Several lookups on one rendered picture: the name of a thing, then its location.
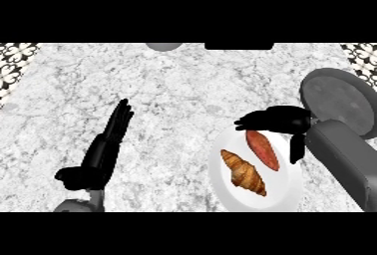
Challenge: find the red sweet potato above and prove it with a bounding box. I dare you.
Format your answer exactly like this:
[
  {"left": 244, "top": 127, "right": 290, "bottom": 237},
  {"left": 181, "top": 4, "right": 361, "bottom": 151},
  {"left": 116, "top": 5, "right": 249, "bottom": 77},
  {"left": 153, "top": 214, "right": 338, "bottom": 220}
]
[{"left": 244, "top": 129, "right": 281, "bottom": 172}]

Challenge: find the dark grey pan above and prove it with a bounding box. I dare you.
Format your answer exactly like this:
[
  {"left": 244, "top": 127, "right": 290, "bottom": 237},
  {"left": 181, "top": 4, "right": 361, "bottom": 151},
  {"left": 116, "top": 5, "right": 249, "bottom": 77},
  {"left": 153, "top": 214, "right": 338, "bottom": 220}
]
[{"left": 299, "top": 67, "right": 377, "bottom": 140}]

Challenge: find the brown croissant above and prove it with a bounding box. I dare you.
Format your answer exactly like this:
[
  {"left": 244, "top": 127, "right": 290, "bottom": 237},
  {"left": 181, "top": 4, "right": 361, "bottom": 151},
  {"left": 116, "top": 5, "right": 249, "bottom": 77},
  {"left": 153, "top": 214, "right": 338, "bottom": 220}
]
[{"left": 219, "top": 148, "right": 270, "bottom": 197}]

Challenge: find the white plate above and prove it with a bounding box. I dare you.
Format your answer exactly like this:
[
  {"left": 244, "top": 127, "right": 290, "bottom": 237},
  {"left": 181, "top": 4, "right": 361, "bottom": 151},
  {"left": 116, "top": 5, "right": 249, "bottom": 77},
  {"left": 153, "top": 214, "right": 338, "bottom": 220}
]
[{"left": 207, "top": 126, "right": 307, "bottom": 213}]

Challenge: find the grey round object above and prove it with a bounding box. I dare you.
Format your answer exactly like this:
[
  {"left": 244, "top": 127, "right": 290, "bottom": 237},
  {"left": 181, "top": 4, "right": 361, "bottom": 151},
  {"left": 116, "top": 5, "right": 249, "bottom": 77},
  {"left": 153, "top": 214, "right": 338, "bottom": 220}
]
[{"left": 145, "top": 42, "right": 185, "bottom": 52}]

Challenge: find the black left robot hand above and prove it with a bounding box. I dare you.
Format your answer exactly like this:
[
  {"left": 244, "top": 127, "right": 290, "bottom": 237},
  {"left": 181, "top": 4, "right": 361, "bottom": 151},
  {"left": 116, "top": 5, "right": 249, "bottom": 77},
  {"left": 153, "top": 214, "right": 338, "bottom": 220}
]
[{"left": 54, "top": 98, "right": 136, "bottom": 192}]

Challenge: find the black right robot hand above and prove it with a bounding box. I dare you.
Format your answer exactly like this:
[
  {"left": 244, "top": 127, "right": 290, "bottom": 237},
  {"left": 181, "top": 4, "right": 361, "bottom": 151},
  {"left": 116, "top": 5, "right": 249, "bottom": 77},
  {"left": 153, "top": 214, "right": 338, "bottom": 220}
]
[{"left": 233, "top": 105, "right": 314, "bottom": 165}]

